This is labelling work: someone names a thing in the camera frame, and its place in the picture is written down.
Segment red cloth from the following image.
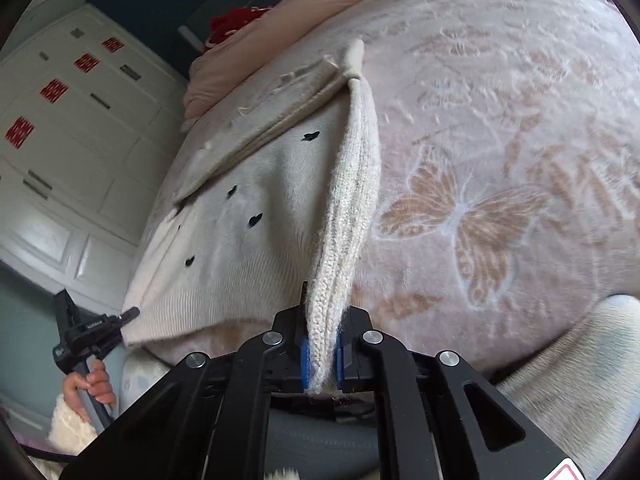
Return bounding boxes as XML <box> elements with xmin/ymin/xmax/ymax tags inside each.
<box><xmin>207</xmin><ymin>6</ymin><xmax>273</xmax><ymax>47</ymax></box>

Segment person's left forearm fluffy sleeve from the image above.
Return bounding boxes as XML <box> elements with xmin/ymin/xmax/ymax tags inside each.
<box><xmin>46</xmin><ymin>393</ymin><xmax>103</xmax><ymax>461</ymax></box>

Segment person's left hand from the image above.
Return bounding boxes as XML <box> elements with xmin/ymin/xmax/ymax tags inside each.
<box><xmin>62</xmin><ymin>360</ymin><xmax>118</xmax><ymax>419</ymax></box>

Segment pink butterfly blanket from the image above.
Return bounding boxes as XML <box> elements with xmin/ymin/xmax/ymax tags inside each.
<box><xmin>122</xmin><ymin>0</ymin><xmax>640</xmax><ymax>386</ymax></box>

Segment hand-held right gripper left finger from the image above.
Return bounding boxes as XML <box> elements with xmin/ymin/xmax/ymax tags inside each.
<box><xmin>60</xmin><ymin>282</ymin><xmax>313</xmax><ymax>480</ymax></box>

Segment cream knit sweater black buttons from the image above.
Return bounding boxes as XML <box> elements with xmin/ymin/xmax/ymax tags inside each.
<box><xmin>122</xmin><ymin>37</ymin><xmax>383</xmax><ymax>396</ymax></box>

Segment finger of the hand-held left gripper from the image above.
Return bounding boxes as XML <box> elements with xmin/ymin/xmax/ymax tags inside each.
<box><xmin>53</xmin><ymin>289</ymin><xmax>77</xmax><ymax>333</ymax></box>
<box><xmin>106</xmin><ymin>306</ymin><xmax>141</xmax><ymax>328</ymax></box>

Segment white wardrobe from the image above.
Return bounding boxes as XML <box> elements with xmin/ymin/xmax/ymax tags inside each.
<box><xmin>0</xmin><ymin>2</ymin><xmax>190</xmax><ymax>306</ymax></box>

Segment white patterned bedsheet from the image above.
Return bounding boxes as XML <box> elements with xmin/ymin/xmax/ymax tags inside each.
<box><xmin>120</xmin><ymin>347</ymin><xmax>173</xmax><ymax>413</ymax></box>

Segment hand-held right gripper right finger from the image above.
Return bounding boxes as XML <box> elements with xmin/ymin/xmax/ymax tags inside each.
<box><xmin>335</xmin><ymin>305</ymin><xmax>588</xmax><ymax>480</ymax></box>

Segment pink quilt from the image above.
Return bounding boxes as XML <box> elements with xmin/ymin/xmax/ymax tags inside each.
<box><xmin>180</xmin><ymin>0</ymin><xmax>538</xmax><ymax>133</ymax></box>

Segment cream knit cloth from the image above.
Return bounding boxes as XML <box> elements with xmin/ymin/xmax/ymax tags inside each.
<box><xmin>492</xmin><ymin>294</ymin><xmax>640</xmax><ymax>480</ymax></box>

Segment black cable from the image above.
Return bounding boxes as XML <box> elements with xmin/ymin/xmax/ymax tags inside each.
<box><xmin>19</xmin><ymin>442</ymin><xmax>78</xmax><ymax>462</ymax></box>

